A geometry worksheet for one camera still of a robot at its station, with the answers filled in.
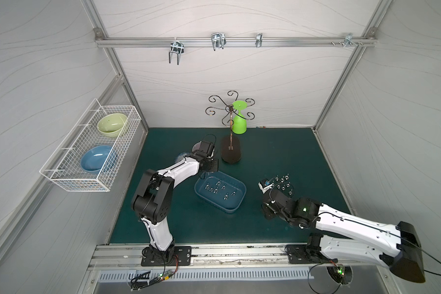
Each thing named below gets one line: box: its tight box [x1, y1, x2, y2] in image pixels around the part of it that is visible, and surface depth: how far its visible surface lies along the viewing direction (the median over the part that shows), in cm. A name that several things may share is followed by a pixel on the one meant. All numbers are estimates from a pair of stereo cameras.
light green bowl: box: [96, 112, 128, 138], surface depth 75 cm
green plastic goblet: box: [232, 100, 249, 135], surface depth 94 cm
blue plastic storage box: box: [194, 170, 247, 214], surface depth 93 cm
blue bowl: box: [80, 145, 113, 173], surface depth 66 cm
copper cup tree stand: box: [205, 90, 256, 164], surface depth 92 cm
